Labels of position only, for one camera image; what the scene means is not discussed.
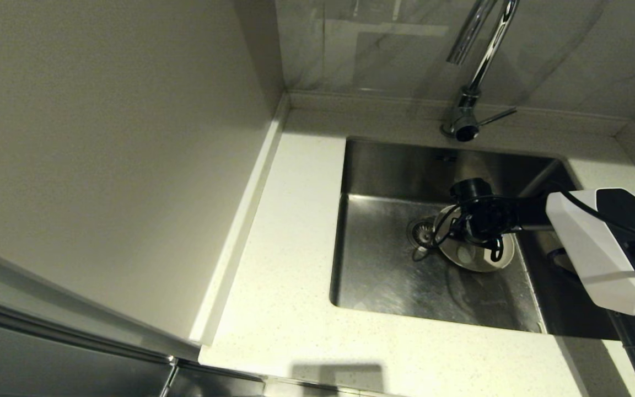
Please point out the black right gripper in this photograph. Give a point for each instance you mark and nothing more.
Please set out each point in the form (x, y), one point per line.
(488, 220)

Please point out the beige round plate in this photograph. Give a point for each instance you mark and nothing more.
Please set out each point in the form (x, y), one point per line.
(474, 259)

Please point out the white ceramic soup spoon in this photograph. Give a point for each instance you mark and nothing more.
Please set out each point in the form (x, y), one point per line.
(465, 255)

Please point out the chrome kitchen faucet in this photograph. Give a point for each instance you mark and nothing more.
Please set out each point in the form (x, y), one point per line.
(463, 118)

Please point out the stainless steel sink basin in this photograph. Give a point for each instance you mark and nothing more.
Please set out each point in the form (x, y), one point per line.
(383, 286)

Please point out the round metal drain strainer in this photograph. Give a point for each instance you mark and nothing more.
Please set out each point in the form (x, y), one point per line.
(419, 231)

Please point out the grey under-counter cabinet front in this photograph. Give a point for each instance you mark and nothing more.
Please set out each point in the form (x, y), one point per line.
(213, 383)

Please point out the beige tall cabinet side panel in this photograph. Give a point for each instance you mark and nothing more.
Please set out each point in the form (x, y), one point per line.
(102, 165)

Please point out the grey tall cabinet door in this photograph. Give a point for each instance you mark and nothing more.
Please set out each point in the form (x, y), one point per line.
(47, 369)

